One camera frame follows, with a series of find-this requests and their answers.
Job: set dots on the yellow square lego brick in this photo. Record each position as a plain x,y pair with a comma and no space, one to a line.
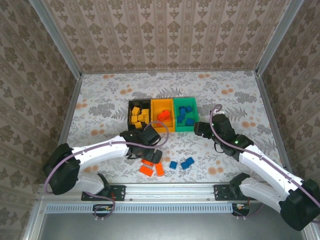
135,110

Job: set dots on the orange lego brick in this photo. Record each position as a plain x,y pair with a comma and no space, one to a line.
163,115
168,120
146,170
147,163
159,170

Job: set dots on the blue square lego brick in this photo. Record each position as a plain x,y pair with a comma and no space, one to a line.
190,122

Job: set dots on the blue long lego brick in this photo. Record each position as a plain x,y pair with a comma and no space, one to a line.
181,118

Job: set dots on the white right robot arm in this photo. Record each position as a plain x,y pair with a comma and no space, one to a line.
262,165

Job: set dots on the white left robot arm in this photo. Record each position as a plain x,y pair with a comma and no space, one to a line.
100,150

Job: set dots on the black plastic bin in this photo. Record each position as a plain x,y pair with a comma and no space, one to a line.
129,110

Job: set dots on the yellow plastic bin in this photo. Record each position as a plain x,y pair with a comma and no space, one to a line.
160,105

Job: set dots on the green plastic bin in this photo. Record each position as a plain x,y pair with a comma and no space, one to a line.
185,102

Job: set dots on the floral tablecloth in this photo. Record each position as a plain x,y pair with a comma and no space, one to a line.
112,82

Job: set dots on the grey metal panel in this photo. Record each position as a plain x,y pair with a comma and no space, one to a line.
162,227

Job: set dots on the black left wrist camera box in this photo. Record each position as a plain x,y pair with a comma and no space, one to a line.
152,136

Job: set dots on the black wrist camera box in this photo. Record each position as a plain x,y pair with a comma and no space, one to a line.
203,130
152,136

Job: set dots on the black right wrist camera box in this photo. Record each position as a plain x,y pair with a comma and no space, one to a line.
203,130

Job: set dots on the aluminium side rail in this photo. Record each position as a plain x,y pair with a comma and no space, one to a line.
70,112
274,125

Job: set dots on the aluminium front rail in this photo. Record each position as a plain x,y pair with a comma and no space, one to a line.
170,192

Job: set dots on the aluminium frame post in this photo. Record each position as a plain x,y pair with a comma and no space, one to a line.
59,42
278,37

